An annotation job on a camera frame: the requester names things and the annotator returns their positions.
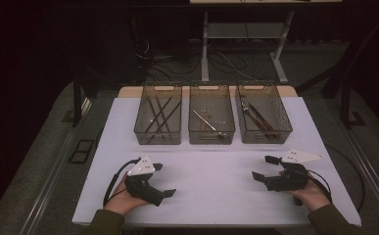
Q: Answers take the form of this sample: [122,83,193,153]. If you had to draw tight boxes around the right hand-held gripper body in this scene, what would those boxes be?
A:
[263,148,324,193]

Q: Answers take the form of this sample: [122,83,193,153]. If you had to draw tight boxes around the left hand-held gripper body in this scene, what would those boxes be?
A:
[124,155,166,208]

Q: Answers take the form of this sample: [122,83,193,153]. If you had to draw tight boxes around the knife with wooden handle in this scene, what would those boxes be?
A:
[248,103,280,139]

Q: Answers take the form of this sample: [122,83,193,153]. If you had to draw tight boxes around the black chopstick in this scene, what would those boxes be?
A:
[147,100,183,145]
[144,96,172,134]

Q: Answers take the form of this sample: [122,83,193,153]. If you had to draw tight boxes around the smoky clear plastic bin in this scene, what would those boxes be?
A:
[133,81,183,146]
[235,80,294,145]
[188,81,236,145]

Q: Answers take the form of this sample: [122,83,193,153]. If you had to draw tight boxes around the fork with wooden handle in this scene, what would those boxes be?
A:
[240,101,271,139]

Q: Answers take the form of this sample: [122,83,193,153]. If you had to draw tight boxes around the metal spoon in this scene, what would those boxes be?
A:
[192,108,229,137]

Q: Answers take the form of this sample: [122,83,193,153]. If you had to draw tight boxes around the person's left hand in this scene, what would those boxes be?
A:
[104,177,149,216]

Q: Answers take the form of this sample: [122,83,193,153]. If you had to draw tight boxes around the person's right hand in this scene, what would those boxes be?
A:
[279,170,332,212]

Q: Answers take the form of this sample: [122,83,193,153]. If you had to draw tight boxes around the black metal stand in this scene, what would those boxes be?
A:
[61,72,84,128]
[339,65,367,130]

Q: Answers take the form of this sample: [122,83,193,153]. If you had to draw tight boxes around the left hand-held gripper cable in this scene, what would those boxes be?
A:
[102,158,141,208]

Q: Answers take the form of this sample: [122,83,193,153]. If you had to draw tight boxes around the hand-held gripper cable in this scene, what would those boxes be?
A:
[308,169,333,204]
[102,158,141,208]

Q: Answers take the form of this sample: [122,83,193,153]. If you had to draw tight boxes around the right hand-held gripper cable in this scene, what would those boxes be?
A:
[308,169,333,204]

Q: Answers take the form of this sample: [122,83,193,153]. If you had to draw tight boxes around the thin black cable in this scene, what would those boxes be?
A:
[325,144,366,212]

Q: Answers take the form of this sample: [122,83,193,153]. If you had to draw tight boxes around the aluminium rail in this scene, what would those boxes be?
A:
[323,97,379,226]
[19,96,93,235]

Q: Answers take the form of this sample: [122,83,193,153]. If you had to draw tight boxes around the black floor cable bundle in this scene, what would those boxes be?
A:
[134,35,217,82]

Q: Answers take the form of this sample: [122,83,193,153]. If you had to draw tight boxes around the white floor cable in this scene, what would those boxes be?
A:
[215,51,260,81]

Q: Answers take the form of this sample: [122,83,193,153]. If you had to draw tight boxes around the white frame desk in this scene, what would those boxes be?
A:
[189,0,343,84]

